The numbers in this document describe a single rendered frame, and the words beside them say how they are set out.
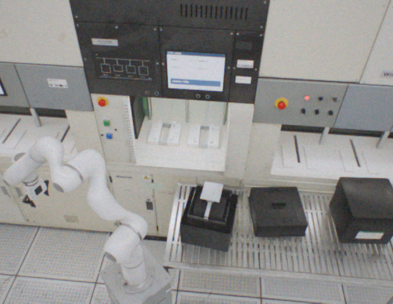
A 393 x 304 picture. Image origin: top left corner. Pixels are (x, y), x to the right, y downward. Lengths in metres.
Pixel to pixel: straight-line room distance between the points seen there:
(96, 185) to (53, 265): 1.59
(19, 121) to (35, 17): 1.17
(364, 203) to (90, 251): 2.01
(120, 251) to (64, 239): 1.58
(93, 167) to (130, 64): 0.61
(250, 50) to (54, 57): 0.98
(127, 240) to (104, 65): 0.87
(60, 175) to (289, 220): 1.26
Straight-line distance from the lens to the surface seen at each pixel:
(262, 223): 2.09
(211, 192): 1.90
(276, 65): 1.85
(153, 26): 1.77
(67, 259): 3.07
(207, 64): 1.82
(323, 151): 2.58
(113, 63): 1.91
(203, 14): 1.72
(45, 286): 3.00
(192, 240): 2.06
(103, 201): 1.56
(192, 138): 2.46
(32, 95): 2.20
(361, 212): 2.10
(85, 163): 1.51
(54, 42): 1.97
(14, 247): 3.27
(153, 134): 2.50
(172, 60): 1.83
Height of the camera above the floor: 2.54
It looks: 44 degrees down
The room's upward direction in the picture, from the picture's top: 1 degrees clockwise
